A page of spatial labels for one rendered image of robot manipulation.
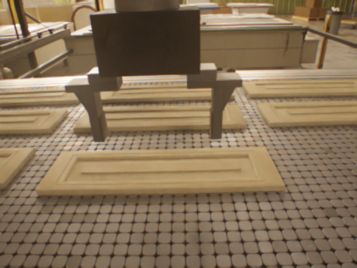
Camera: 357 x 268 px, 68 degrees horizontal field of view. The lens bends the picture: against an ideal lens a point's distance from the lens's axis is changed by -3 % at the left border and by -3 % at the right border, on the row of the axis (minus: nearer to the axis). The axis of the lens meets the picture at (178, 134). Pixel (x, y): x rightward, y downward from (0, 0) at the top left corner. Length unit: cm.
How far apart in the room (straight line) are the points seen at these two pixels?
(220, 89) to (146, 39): 21
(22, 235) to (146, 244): 29
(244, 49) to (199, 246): 378
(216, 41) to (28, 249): 377
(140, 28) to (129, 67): 8
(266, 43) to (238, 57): 43
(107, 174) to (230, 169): 34
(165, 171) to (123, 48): 36
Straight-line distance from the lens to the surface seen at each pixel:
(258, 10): 747
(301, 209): 72
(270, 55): 434
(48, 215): 75
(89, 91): 68
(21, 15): 339
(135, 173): 78
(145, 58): 59
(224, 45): 415
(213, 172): 77
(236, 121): 105
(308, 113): 119
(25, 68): 482
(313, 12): 1356
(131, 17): 58
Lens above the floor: 134
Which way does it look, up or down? 28 degrees down
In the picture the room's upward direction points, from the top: 2 degrees counter-clockwise
